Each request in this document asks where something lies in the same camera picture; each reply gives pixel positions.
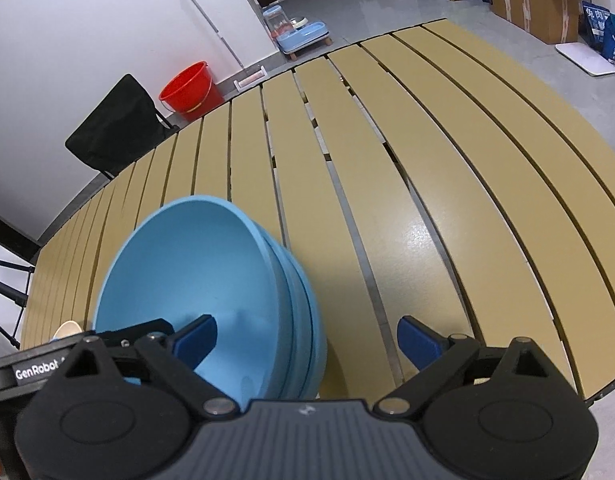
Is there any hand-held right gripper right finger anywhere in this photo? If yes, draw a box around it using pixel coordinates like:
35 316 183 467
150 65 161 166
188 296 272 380
396 315 554 419

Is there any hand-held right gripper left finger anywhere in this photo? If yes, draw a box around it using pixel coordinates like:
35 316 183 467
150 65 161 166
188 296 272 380
58 314 239 419

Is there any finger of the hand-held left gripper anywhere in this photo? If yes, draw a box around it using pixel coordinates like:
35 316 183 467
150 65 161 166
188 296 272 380
94 317 176 347

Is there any cream plate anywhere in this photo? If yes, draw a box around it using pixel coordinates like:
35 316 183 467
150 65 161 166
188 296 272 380
54 321 84 345

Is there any small blue bowl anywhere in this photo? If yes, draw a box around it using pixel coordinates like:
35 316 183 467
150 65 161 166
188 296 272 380
93 196 288 402

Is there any black tripod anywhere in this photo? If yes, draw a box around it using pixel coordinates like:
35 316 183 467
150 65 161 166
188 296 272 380
0 255 35 351

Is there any black folding chair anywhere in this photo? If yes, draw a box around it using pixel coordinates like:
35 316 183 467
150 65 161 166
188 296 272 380
64 74 180 181

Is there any red bucket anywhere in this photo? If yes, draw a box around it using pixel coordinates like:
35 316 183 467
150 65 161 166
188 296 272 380
158 61 223 122

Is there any white floor squeegee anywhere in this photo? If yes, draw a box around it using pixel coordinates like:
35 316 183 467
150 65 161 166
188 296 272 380
172 0 268 92

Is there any blue pet feeder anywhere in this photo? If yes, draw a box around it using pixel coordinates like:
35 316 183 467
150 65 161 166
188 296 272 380
262 5 334 61

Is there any white flat board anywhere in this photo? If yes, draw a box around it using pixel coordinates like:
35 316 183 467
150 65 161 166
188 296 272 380
556 41 615 77

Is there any large cardboard box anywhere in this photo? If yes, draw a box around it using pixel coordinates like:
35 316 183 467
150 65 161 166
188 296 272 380
490 0 593 44

